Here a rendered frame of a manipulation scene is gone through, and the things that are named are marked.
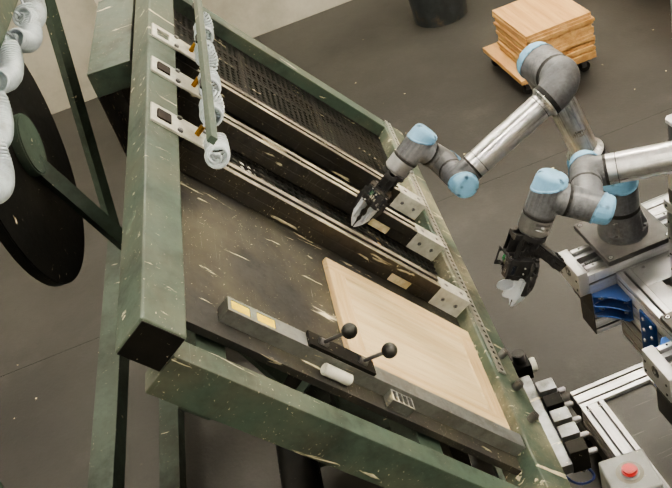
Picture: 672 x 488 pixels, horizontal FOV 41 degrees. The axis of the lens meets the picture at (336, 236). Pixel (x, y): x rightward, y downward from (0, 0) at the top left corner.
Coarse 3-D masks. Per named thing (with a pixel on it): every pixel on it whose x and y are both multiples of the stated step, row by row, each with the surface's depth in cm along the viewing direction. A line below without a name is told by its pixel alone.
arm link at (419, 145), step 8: (416, 128) 254; (424, 128) 253; (408, 136) 255; (416, 136) 253; (424, 136) 253; (432, 136) 253; (400, 144) 257; (408, 144) 254; (416, 144) 254; (424, 144) 253; (432, 144) 255; (400, 152) 256; (408, 152) 255; (416, 152) 254; (424, 152) 255; (432, 152) 256; (408, 160) 255; (416, 160) 256; (424, 160) 257
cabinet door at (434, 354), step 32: (352, 288) 256; (384, 288) 270; (352, 320) 240; (384, 320) 254; (416, 320) 268; (416, 352) 251; (448, 352) 265; (416, 384) 236; (448, 384) 248; (480, 384) 261
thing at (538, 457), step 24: (384, 144) 389; (456, 264) 317; (480, 312) 296; (480, 336) 280; (480, 360) 274; (504, 360) 278; (504, 384) 264; (504, 408) 257; (528, 408) 261; (528, 432) 249; (528, 456) 241; (552, 456) 247; (528, 480) 237; (552, 480) 236
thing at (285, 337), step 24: (240, 312) 203; (264, 336) 207; (288, 336) 208; (312, 360) 213; (336, 360) 215; (360, 384) 220; (384, 384) 221; (408, 384) 228; (432, 408) 229; (456, 408) 235; (480, 432) 237; (504, 432) 242
